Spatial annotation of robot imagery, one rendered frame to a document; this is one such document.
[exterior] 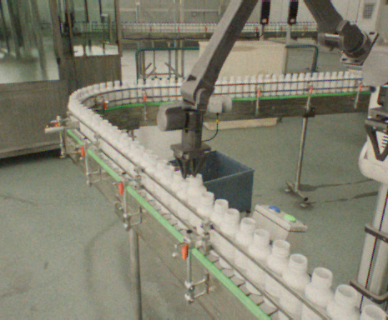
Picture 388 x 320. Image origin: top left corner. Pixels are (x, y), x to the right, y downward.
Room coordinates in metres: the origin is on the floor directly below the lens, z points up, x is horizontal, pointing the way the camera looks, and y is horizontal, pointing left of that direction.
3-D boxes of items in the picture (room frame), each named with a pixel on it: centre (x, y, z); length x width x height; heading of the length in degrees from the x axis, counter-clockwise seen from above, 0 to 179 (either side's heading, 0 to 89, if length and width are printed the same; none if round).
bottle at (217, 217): (0.93, -0.07, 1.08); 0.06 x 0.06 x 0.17
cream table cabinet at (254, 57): (5.68, -0.59, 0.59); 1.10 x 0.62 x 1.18; 105
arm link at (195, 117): (1.01, 0.02, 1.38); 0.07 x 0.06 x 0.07; 122
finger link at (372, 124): (0.70, -0.37, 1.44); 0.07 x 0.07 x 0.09; 33
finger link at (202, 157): (1.01, 0.02, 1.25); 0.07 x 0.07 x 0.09; 33
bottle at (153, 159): (1.26, 0.16, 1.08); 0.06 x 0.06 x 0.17
